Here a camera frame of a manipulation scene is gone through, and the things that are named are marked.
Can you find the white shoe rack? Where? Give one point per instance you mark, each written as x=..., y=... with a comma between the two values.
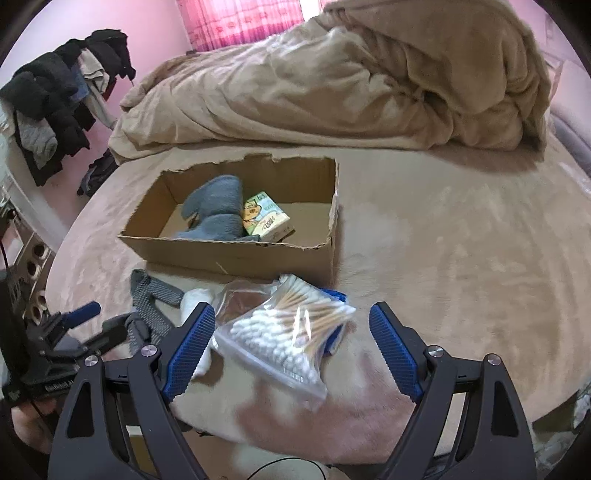
x=25, y=264

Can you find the person's left hand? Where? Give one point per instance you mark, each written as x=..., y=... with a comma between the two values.
x=29, y=425

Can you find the blue-grey knitted sock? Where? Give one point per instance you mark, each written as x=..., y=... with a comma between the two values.
x=217, y=206

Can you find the green tissue pack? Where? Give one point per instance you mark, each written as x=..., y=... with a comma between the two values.
x=262, y=217

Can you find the grey patterned sock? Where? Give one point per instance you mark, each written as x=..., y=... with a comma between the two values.
x=147, y=324

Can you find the beige bed sheet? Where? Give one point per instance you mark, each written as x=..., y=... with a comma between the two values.
x=479, y=251

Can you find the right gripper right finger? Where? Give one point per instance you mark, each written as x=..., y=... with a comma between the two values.
x=468, y=421

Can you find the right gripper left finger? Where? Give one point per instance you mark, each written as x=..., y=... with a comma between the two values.
x=91, y=441

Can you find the cotton swabs plastic bag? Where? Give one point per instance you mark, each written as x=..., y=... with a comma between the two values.
x=284, y=338

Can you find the brown cardboard box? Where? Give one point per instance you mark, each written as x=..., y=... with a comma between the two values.
x=306, y=188

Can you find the dark clothes pile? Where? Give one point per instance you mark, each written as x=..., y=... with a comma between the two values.
x=50, y=103

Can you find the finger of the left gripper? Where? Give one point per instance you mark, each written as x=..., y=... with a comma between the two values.
x=80, y=315
x=114, y=332

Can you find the white fluffy sock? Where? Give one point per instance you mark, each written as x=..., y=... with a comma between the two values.
x=197, y=317

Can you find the tan rumpled duvet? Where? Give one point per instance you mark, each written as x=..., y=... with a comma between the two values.
x=362, y=74

